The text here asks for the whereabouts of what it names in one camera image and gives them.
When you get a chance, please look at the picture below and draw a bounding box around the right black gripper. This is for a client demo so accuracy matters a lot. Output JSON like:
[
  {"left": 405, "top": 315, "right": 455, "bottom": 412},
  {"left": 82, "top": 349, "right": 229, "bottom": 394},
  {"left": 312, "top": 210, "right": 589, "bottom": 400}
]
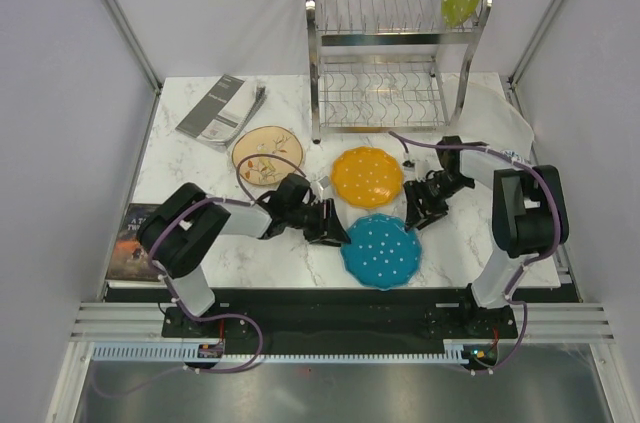
[{"left": 402, "top": 172, "right": 474, "bottom": 231}]

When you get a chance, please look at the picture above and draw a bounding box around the beige bird plate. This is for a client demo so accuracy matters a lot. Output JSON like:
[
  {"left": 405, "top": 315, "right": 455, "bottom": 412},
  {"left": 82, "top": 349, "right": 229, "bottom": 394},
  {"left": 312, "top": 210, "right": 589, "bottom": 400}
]
[{"left": 231, "top": 126, "right": 304, "bottom": 186}]

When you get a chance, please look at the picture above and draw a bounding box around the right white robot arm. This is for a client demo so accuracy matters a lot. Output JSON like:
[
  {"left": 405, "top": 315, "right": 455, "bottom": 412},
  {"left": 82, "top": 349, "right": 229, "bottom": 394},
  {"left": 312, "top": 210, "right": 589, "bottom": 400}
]
[{"left": 394, "top": 135, "right": 569, "bottom": 337}]

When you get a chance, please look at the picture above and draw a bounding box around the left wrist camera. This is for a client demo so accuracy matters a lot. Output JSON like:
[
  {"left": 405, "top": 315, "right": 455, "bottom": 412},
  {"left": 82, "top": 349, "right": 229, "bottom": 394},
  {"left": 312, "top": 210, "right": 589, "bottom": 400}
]
[{"left": 311, "top": 177, "right": 332, "bottom": 200}]

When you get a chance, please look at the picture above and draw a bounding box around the blue polka dot plate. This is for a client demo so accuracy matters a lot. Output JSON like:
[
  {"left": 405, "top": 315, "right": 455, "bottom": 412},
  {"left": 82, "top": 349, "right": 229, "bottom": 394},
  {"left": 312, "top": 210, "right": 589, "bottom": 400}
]
[{"left": 340, "top": 213, "right": 423, "bottom": 291}]

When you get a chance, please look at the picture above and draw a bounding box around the orange polka dot plate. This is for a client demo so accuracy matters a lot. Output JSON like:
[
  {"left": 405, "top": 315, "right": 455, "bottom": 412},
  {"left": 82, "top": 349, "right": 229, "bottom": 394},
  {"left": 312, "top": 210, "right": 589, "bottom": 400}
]
[{"left": 330, "top": 146, "right": 404, "bottom": 209}]

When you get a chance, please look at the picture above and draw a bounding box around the Tale of Two Cities book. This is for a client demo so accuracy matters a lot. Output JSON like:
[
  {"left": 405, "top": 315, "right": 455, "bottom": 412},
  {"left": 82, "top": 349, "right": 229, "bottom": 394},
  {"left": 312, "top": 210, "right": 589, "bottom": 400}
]
[{"left": 106, "top": 203, "right": 159, "bottom": 283}]

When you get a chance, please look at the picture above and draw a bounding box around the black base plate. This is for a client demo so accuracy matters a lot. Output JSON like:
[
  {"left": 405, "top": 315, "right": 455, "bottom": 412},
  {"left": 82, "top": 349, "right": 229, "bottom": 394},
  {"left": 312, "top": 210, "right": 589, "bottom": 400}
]
[{"left": 162, "top": 289, "right": 518, "bottom": 353}]

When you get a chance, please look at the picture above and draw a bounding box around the white cloth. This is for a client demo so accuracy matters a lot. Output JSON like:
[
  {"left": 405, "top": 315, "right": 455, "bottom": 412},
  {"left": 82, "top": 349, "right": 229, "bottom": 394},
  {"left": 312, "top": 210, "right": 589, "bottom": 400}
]
[{"left": 444, "top": 72, "right": 534, "bottom": 160}]

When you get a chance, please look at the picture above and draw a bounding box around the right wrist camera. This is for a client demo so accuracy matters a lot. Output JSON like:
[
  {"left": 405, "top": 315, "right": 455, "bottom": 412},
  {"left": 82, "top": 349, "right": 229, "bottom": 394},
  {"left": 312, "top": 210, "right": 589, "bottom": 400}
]
[{"left": 401, "top": 152, "right": 431, "bottom": 181}]

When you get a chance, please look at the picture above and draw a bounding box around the white slotted cable duct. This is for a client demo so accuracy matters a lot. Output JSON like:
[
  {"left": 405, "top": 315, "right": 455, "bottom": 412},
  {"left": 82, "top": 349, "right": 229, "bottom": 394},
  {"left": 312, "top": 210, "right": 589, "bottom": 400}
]
[{"left": 91, "top": 341, "right": 469, "bottom": 364}]

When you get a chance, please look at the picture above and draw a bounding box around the stainless steel dish rack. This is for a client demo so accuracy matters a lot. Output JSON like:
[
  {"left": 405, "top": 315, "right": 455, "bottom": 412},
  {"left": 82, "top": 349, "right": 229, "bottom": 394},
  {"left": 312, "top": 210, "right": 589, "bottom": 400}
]
[{"left": 305, "top": 0, "right": 493, "bottom": 144}]

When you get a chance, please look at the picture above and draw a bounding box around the grey spiral bound booklet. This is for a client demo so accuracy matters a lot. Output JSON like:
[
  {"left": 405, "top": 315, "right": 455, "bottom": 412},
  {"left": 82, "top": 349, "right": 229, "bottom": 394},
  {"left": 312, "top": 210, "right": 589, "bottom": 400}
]
[{"left": 176, "top": 74, "right": 266, "bottom": 148}]

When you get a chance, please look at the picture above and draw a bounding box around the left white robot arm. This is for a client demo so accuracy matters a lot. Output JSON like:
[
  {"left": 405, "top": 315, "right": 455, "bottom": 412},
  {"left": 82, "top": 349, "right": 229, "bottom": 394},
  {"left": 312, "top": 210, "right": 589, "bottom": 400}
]
[{"left": 136, "top": 173, "right": 351, "bottom": 336}]

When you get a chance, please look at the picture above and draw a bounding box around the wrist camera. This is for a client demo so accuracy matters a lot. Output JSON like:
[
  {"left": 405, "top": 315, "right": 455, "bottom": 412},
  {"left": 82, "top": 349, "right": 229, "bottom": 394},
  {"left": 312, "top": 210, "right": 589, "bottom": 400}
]
[
  {"left": 401, "top": 152, "right": 431, "bottom": 181},
  {"left": 311, "top": 177, "right": 332, "bottom": 200}
]

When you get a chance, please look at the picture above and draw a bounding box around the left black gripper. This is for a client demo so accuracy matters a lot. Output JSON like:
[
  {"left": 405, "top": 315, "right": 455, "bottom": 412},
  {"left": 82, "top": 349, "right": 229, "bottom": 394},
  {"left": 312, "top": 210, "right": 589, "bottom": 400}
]
[{"left": 286, "top": 198, "right": 351, "bottom": 247}]

